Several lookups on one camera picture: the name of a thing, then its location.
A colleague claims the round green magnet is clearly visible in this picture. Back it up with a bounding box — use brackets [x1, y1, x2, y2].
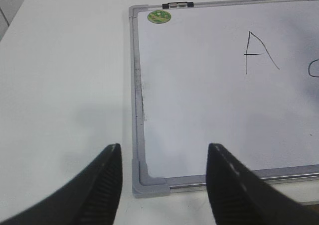
[147, 10, 171, 24]

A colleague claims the black and silver hanging clip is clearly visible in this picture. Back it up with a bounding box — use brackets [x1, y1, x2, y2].
[162, 1, 194, 9]

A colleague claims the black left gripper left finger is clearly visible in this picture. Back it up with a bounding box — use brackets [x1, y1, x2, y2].
[2, 143, 122, 225]

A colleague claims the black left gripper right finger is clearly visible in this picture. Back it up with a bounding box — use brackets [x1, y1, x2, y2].
[206, 143, 319, 225]

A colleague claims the white board with grey frame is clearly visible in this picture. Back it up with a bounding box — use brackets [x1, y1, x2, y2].
[129, 0, 319, 198]

